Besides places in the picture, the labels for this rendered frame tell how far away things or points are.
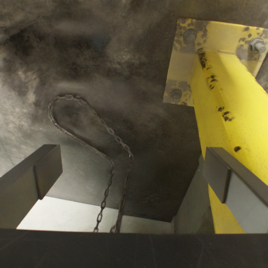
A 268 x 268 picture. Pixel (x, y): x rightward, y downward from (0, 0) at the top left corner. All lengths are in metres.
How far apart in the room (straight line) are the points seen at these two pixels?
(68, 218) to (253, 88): 1.04
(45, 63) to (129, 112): 0.30
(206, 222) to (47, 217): 0.88
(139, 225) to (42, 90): 0.86
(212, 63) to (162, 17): 0.17
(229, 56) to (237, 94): 0.21
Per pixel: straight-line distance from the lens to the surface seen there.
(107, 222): 1.14
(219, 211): 0.26
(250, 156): 0.23
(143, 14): 0.54
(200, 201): 0.75
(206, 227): 0.58
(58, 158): 0.17
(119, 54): 0.57
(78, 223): 1.15
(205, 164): 0.17
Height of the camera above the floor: 0.53
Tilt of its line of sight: 49 degrees down
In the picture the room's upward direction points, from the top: 167 degrees counter-clockwise
